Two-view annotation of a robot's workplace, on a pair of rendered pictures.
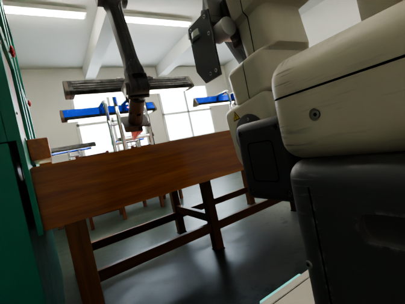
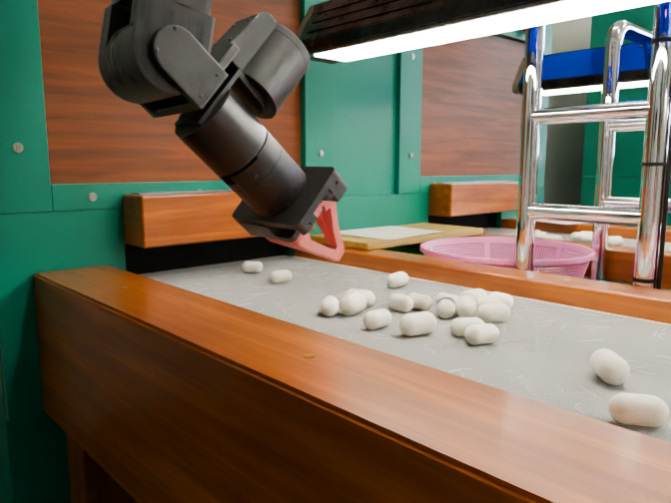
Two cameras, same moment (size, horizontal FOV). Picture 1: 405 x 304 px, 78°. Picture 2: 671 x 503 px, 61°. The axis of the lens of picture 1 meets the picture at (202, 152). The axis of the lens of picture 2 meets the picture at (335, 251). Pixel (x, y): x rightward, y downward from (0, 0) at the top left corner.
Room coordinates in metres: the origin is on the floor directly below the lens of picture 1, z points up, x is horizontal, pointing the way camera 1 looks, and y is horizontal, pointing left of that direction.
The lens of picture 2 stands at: (0.93, -0.29, 0.90)
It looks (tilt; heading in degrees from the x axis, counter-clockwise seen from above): 9 degrees down; 78
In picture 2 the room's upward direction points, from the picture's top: straight up
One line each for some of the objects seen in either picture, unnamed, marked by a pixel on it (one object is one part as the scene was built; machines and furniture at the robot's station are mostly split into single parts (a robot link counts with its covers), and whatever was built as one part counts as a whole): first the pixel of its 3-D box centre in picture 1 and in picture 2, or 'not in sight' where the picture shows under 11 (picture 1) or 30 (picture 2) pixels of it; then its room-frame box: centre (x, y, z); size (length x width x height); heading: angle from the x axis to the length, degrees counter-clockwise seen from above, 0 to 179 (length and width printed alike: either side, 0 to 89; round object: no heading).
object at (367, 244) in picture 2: not in sight; (399, 234); (1.26, 0.73, 0.77); 0.33 x 0.15 x 0.01; 31
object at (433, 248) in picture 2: not in sight; (502, 275); (1.37, 0.55, 0.72); 0.27 x 0.27 x 0.10
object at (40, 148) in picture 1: (40, 152); (228, 214); (0.94, 0.60, 0.83); 0.30 x 0.06 x 0.07; 31
